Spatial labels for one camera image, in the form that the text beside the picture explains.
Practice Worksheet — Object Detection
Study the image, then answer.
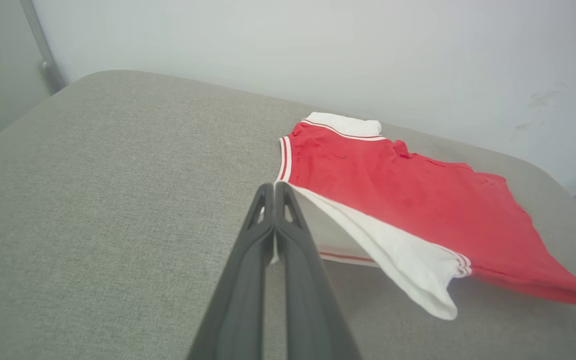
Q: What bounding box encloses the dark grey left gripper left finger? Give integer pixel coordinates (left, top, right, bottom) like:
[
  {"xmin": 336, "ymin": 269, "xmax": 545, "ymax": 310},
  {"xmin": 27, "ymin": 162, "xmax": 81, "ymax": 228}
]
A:
[{"xmin": 186, "ymin": 183, "xmax": 275, "ymax": 360}]

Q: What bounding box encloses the grey metal pole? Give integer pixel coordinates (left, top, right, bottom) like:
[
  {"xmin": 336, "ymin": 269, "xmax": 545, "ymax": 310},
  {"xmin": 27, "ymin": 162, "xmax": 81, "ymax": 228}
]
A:
[{"xmin": 18, "ymin": 0, "xmax": 67, "ymax": 94}]

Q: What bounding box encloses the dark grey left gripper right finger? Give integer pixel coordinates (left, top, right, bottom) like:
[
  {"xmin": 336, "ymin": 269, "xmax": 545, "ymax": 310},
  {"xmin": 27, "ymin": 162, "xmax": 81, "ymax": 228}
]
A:
[{"xmin": 275, "ymin": 182, "xmax": 361, "ymax": 360}]

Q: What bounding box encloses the grey fabric sofa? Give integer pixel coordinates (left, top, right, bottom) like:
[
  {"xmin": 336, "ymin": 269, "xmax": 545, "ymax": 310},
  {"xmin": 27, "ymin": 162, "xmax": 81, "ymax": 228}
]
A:
[{"xmin": 0, "ymin": 70, "xmax": 576, "ymax": 360}]

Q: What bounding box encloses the red and white shirt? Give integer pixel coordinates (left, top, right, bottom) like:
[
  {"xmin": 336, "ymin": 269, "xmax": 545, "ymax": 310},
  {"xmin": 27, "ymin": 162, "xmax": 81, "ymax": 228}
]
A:
[{"xmin": 274, "ymin": 112, "xmax": 576, "ymax": 321}]

